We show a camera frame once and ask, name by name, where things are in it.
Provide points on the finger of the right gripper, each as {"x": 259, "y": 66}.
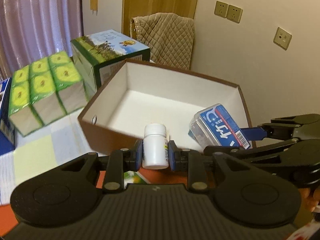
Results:
{"x": 302, "y": 127}
{"x": 250, "y": 152}

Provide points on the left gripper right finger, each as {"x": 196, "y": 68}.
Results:
{"x": 192, "y": 162}

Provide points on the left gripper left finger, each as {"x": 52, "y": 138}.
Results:
{"x": 119, "y": 162}

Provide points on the clear blue floss case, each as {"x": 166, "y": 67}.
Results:
{"x": 214, "y": 126}

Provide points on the white pill bottle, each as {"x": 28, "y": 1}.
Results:
{"x": 155, "y": 147}

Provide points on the green white spray box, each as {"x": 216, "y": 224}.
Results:
{"x": 131, "y": 177}

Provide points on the plaid folded cloth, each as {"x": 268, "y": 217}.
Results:
{"x": 47, "y": 148}

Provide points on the brown open storage box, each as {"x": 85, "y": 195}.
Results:
{"x": 140, "y": 93}

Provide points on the green tissue pack bundle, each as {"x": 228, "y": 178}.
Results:
{"x": 45, "y": 91}

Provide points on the green landscape milk carton box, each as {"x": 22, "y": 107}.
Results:
{"x": 97, "y": 56}

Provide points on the blue flat puzzle box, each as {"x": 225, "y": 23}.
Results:
{"x": 7, "y": 132}

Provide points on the red Motul cardboard mat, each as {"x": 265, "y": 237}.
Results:
{"x": 63, "y": 204}

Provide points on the quilted beige chair cover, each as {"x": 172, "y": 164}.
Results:
{"x": 169, "y": 36}

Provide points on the pink curtain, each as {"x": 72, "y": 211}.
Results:
{"x": 33, "y": 29}

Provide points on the single wall socket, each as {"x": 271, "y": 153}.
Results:
{"x": 282, "y": 38}

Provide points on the wall socket plates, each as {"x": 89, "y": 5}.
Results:
{"x": 227, "y": 11}

